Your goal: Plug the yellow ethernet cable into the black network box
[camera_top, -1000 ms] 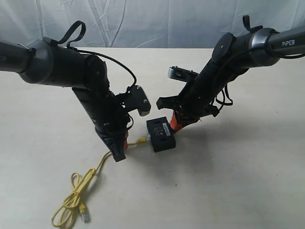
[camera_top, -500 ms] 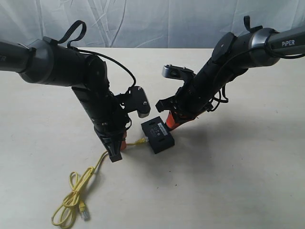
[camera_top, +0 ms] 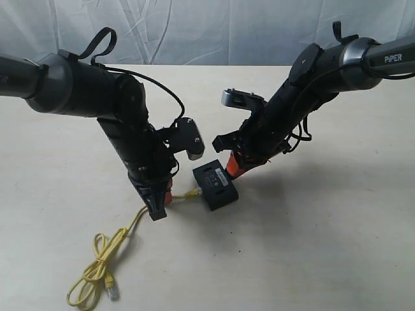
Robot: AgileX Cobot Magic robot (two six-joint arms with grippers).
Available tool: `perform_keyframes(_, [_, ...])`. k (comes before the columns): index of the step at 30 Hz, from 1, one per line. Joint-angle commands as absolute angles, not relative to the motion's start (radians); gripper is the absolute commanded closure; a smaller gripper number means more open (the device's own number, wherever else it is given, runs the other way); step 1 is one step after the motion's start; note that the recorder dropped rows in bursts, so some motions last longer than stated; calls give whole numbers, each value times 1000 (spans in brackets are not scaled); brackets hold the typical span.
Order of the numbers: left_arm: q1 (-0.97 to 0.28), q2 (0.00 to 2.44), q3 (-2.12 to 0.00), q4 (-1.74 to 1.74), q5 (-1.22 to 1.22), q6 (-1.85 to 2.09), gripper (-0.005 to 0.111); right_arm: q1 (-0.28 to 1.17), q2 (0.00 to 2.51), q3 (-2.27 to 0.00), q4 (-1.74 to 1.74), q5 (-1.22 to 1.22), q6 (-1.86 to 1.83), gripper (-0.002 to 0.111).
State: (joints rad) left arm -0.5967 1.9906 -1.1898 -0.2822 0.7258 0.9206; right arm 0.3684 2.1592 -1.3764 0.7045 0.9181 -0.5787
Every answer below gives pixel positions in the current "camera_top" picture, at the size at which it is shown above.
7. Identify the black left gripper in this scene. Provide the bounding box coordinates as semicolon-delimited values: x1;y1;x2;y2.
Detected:
128;129;176;221

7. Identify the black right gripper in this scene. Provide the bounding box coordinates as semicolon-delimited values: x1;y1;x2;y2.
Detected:
213;109;302;179

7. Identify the small black network box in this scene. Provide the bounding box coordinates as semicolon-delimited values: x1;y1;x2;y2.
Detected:
193;159;239;211

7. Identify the yellow ethernet cable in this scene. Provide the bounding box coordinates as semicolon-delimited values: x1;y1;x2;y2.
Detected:
65;187;204;307

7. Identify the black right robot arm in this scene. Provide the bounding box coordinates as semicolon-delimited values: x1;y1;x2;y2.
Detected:
213;36;414;179

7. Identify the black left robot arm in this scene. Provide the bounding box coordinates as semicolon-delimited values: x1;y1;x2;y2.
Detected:
1;52;176;221

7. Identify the grey wrinkled backdrop cloth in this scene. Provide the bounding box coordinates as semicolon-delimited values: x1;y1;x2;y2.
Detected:
1;0;414;65

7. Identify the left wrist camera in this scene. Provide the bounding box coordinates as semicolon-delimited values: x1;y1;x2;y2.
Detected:
158;117;205;161

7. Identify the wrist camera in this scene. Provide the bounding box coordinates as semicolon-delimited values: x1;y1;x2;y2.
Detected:
221;89;265;111
158;117;205;161

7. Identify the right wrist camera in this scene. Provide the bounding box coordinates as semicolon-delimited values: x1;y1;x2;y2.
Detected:
221;89;265;111

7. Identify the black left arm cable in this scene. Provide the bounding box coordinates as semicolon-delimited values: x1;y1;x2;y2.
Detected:
77;27;185;130

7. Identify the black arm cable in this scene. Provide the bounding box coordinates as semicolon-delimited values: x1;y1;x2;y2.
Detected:
77;27;185;130
278;21;383;153

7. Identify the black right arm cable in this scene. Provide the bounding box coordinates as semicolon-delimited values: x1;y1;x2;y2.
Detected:
278;21;383;153

